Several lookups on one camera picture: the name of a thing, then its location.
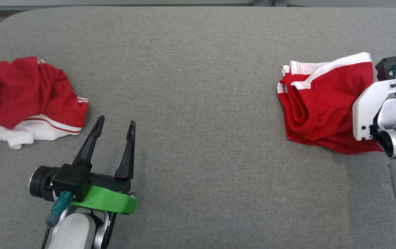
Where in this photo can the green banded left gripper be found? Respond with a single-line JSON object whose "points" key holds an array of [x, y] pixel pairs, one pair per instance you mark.
{"points": [[111, 202]]}

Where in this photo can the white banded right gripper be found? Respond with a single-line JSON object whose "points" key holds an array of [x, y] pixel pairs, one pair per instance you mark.
{"points": [[365, 110]]}

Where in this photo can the red shorts with white band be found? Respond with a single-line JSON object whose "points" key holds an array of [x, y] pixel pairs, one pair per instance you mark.
{"points": [[325, 107]]}

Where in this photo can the red white basketball jersey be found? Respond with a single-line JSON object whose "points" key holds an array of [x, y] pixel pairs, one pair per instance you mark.
{"points": [[28, 93]]}

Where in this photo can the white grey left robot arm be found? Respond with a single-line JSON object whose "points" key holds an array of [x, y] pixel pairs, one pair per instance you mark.
{"points": [[75, 231]]}

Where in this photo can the grey fabric sofa seat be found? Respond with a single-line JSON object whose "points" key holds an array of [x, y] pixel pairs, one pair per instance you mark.
{"points": [[201, 121]]}

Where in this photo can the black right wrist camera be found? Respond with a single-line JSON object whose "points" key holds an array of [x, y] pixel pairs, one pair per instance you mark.
{"points": [[386, 69]]}

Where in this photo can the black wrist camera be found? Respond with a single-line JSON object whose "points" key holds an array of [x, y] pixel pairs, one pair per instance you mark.
{"points": [[71, 181], [386, 69]]}

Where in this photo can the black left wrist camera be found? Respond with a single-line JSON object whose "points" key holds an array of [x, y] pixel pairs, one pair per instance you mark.
{"points": [[71, 181]]}

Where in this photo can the teal left camera plug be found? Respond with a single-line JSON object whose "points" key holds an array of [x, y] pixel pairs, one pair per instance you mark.
{"points": [[59, 207]]}

